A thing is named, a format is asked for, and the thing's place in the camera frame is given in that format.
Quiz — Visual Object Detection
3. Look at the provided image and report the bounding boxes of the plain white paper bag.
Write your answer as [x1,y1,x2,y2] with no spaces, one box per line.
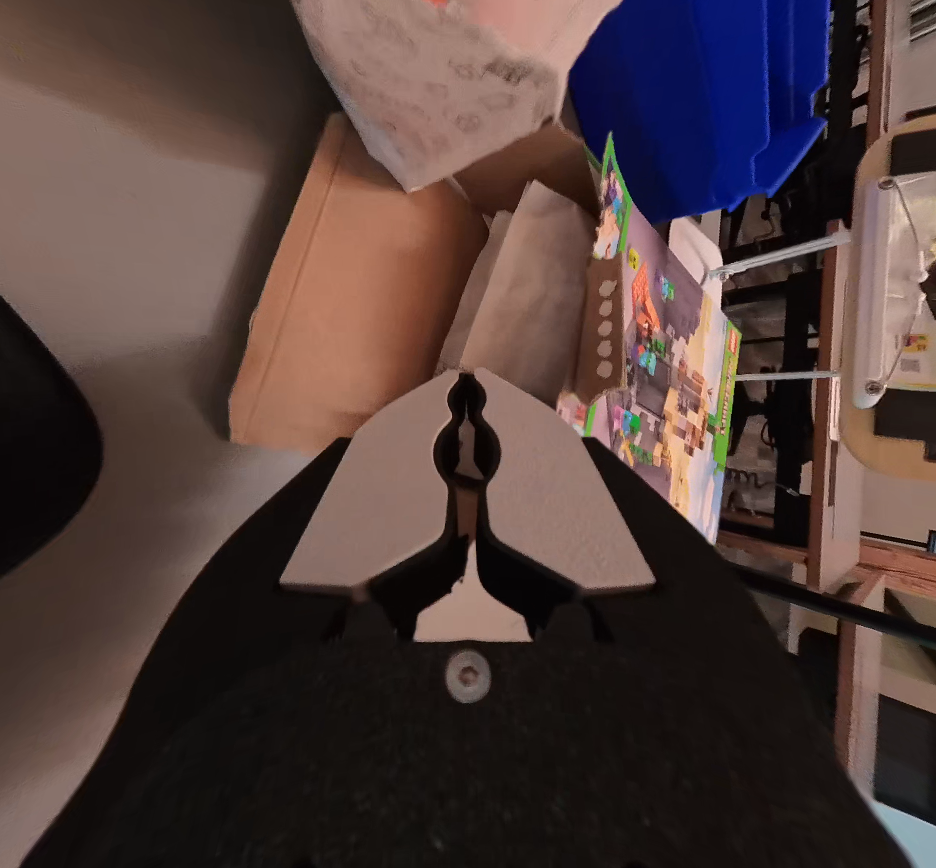
[437,209,513,372]

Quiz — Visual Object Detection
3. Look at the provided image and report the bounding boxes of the large blue plastic bin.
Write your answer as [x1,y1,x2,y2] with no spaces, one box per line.
[569,0,835,226]

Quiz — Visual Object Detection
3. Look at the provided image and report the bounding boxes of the green toy set box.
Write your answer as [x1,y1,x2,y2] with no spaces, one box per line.
[228,114,743,546]

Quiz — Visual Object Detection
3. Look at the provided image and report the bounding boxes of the black metal desk frame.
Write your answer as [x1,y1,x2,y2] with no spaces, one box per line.
[731,0,889,547]

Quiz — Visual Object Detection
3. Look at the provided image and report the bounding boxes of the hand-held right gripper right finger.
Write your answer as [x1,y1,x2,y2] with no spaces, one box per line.
[471,371,655,638]

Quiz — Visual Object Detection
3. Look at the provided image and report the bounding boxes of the white instruction booklet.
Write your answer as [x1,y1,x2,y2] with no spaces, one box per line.
[899,181,936,386]

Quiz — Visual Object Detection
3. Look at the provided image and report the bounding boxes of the black desk leg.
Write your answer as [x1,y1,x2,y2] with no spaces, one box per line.
[731,564,936,653]

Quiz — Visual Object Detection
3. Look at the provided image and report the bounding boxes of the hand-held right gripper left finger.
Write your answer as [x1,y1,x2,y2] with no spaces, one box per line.
[279,373,470,641]

